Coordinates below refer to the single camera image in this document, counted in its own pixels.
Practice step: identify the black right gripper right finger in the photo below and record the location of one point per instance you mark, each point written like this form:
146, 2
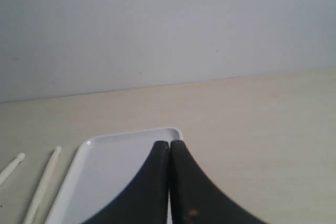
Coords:
195, 198

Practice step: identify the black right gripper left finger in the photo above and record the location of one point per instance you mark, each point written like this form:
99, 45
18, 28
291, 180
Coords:
145, 198

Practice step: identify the white drumstick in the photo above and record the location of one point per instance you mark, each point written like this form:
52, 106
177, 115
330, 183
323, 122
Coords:
10, 167
42, 187

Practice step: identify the white plastic tray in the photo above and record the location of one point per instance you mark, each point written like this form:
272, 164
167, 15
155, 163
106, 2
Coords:
101, 168

